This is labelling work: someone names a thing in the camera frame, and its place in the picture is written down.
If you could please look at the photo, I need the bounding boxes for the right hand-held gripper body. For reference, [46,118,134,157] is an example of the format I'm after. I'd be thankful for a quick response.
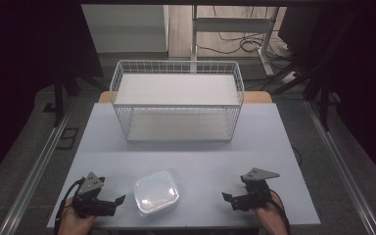
[231,167,281,212]

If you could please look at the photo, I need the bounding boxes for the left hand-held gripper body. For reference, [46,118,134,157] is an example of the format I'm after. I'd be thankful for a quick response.
[70,171,118,219]

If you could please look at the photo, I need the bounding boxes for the clear plastic lidded container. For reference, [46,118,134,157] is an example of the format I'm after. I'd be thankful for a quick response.
[132,169,180,217]

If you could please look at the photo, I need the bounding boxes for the white wire two-tier rack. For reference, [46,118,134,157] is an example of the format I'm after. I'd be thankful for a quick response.
[109,60,245,143]

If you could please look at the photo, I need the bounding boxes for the person's left hand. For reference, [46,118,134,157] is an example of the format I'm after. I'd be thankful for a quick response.
[57,205,96,235]

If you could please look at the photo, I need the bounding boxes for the person's right hand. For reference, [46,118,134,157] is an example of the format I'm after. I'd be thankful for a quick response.
[253,191,290,235]

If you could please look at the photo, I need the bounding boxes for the pale blue table mat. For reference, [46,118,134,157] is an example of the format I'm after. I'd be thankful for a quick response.
[46,103,321,229]

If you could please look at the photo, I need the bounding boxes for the black metal stand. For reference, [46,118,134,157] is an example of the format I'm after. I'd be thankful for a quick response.
[52,64,108,128]
[259,13,356,131]

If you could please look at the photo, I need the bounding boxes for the white power strip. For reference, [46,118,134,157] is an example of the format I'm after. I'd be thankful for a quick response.
[279,70,299,85]

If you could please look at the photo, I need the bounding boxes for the dark curtain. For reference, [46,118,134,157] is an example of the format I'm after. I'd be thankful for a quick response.
[0,0,104,191]
[319,4,376,190]

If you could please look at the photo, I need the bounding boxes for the white cabinet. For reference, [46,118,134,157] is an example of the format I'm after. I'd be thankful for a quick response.
[81,4,170,55]

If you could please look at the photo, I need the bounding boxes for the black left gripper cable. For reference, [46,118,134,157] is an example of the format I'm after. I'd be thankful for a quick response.
[54,177,85,235]

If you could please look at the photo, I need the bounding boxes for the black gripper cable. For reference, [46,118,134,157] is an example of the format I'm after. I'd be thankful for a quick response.
[54,177,85,235]
[268,189,292,235]

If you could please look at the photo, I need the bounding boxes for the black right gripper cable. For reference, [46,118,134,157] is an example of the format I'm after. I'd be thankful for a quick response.
[268,189,292,235]

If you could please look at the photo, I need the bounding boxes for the metal floor rail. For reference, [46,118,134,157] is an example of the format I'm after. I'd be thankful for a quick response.
[0,97,76,235]
[304,99,376,235]

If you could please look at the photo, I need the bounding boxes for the black floor cables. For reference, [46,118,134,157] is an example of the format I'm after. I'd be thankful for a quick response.
[197,5,292,61]

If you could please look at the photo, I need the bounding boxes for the white metal desk frame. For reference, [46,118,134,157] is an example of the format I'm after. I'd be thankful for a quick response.
[190,4,280,77]

